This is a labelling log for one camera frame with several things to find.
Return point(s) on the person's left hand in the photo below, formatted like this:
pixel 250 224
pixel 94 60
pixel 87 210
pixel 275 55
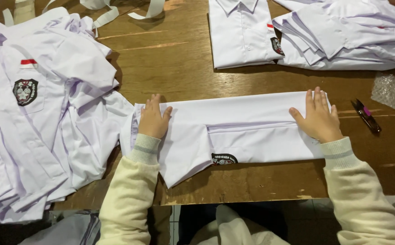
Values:
pixel 153 120

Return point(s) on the person's right hand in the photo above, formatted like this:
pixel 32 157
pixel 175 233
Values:
pixel 319 122

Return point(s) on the black thread snips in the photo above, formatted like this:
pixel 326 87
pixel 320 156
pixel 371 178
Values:
pixel 366 116

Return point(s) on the clear bubble wrap sheet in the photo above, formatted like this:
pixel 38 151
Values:
pixel 394 93

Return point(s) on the pile of half-folded white shirts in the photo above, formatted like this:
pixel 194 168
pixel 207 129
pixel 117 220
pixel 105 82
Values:
pixel 347 34

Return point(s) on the heap of unfolded white shirts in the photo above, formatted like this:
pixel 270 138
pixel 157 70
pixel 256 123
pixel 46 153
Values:
pixel 47 129

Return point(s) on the short white paper strip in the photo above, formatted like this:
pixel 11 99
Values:
pixel 151 10

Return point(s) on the long looped white paper strip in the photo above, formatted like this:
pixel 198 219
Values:
pixel 107 13

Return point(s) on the neatly folded white shirt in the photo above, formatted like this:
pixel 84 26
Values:
pixel 241 34

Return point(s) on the person's cream clothing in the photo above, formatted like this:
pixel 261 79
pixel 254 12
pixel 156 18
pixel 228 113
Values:
pixel 231 228

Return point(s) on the grey cloth bundle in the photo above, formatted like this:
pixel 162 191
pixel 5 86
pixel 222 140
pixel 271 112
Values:
pixel 64 229

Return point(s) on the beige cardboard piece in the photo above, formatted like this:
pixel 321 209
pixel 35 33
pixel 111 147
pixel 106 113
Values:
pixel 24 10

